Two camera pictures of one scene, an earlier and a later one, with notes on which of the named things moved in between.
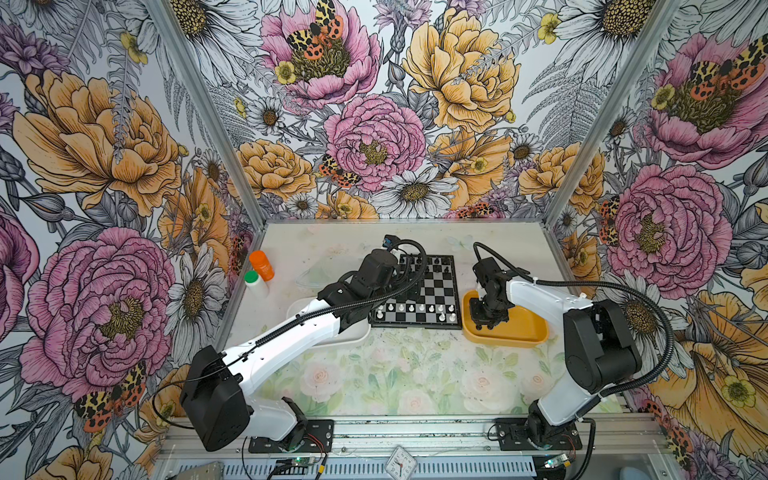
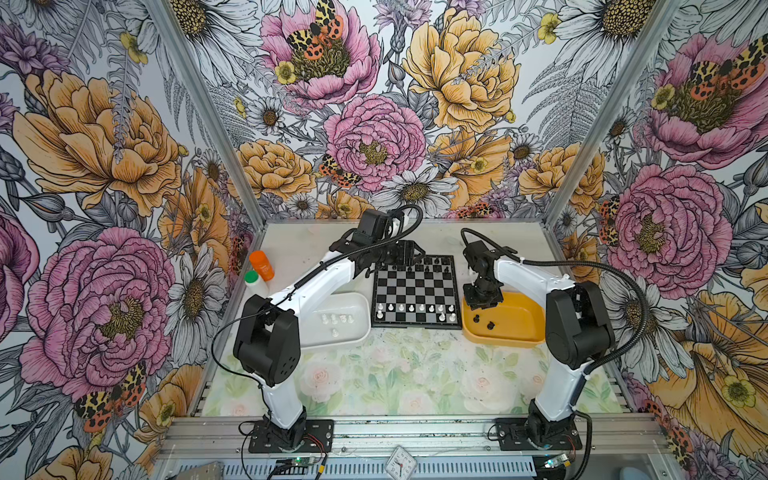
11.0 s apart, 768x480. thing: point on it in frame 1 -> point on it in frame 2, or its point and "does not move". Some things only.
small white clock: [401, 464] does not move
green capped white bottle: [256, 284] does not move
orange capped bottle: [262, 265] does not move
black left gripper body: [396, 289] -> [391, 253]
